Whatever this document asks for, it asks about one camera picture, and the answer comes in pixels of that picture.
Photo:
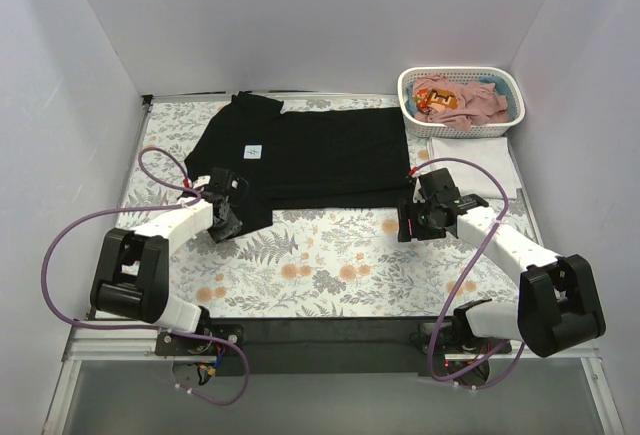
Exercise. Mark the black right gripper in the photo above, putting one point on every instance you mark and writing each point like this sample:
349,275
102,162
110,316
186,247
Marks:
406,222

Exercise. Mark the black t-shirt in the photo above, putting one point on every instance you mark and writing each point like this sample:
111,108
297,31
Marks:
304,160

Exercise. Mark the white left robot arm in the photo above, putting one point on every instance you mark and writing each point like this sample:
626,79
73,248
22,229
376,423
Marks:
132,275

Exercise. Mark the blue garment in basket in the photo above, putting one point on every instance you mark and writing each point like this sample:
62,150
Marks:
501,88

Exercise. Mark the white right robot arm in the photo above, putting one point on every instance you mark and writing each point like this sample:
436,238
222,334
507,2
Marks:
558,306

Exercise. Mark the floral patterned table mat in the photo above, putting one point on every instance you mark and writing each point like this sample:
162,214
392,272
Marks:
326,262

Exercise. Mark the pink t-shirt with print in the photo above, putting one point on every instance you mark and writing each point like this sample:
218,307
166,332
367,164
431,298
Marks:
436,99

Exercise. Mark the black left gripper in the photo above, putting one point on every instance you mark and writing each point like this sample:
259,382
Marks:
228,225

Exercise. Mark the aluminium frame rail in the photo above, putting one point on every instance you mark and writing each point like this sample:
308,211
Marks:
329,376

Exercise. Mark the white plastic laundry basket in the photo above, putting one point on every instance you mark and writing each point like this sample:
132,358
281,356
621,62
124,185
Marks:
461,75

